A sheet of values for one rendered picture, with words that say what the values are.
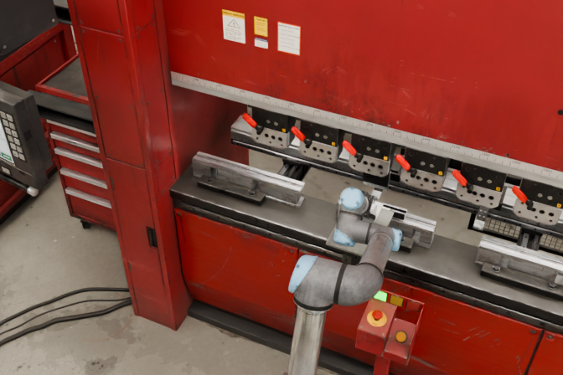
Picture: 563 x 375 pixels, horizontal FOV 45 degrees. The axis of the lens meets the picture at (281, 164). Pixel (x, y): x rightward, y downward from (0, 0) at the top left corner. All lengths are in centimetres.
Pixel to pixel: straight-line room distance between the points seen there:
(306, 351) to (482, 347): 102
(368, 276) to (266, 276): 115
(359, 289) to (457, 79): 75
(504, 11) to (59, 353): 256
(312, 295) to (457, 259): 92
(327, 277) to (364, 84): 74
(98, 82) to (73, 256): 156
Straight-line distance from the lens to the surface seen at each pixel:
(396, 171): 279
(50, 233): 414
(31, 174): 245
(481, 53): 216
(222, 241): 299
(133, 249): 319
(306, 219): 277
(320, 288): 191
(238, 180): 287
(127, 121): 267
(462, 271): 267
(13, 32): 223
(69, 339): 362
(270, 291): 309
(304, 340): 201
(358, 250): 249
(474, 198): 248
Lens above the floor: 282
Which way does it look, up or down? 40 degrees down
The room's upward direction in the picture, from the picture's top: straight up
